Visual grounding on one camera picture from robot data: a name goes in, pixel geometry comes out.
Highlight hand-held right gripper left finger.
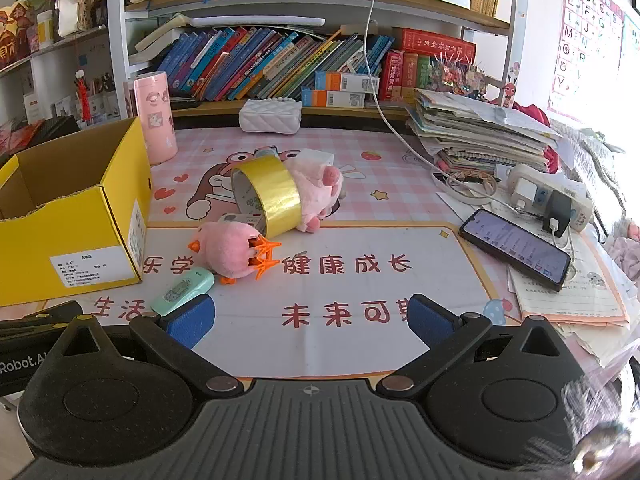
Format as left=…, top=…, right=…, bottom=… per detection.
left=47, top=294, right=246, bottom=401

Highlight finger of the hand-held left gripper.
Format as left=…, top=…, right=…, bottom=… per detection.
left=0, top=301, right=85, bottom=336

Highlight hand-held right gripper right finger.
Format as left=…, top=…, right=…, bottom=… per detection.
left=375, top=294, right=586, bottom=401

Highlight mint green correction tape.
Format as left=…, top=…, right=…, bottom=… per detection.
left=150, top=266, right=216, bottom=317

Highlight pink chick plush toy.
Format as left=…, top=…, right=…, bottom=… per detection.
left=187, top=220, right=283, bottom=286

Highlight yellow cardboard box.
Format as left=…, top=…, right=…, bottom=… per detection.
left=0, top=116, right=153, bottom=308

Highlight gold tape roll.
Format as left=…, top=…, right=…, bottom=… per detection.
left=230, top=155, right=301, bottom=238

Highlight pink pig plush toy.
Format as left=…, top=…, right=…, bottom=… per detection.
left=280, top=157, right=348, bottom=233

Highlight small white and red box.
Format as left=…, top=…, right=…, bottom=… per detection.
left=219, top=212, right=262, bottom=232

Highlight black smartphone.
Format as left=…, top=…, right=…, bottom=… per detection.
left=458, top=208, right=572, bottom=292

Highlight pink checked printed tablecloth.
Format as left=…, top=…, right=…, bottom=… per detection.
left=40, top=127, right=601, bottom=381

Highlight loose worksheets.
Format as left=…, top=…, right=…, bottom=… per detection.
left=507, top=230, right=632, bottom=328

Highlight white charger plug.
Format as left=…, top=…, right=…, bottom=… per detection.
left=512, top=176, right=538, bottom=211

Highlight black charger plug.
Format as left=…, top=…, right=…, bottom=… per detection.
left=542, top=192, right=573, bottom=236

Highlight white power strip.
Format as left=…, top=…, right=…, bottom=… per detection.
left=507, top=163, right=593, bottom=233

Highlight stack of notebooks and papers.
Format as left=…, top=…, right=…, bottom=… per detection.
left=405, top=87, right=563, bottom=176

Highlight pink small box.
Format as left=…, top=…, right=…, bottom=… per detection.
left=132, top=72, right=178, bottom=165

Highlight pink fluffy cloth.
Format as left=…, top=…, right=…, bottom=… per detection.
left=604, top=220, right=640, bottom=283

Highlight white tissue pack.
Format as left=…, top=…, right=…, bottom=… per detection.
left=238, top=99, right=303, bottom=135

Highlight orange and white box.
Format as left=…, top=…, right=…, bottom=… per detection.
left=301, top=88, right=367, bottom=109
left=315, top=71, right=381, bottom=94

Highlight sparkly colourful crown ornament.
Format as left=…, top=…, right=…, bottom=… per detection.
left=432, top=50, right=488, bottom=101

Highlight row of leaning books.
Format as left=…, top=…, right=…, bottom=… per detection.
left=150, top=27, right=396, bottom=103

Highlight red boxed book set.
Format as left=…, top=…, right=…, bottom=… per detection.
left=378, top=27, right=478, bottom=101

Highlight cream notebook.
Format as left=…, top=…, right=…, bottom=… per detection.
left=135, top=12, right=195, bottom=54

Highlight white and yellow bottle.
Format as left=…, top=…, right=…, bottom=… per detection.
left=36, top=10, right=55, bottom=44

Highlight white bookshelf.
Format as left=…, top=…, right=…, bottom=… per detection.
left=107, top=0, right=531, bottom=133

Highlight white and pink bag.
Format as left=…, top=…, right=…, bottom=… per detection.
left=54, top=0, right=95, bottom=38

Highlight white cable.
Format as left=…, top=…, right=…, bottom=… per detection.
left=362, top=0, right=501, bottom=206

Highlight alphabet wall poster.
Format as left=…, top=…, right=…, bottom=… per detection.
left=547, top=0, right=626, bottom=123

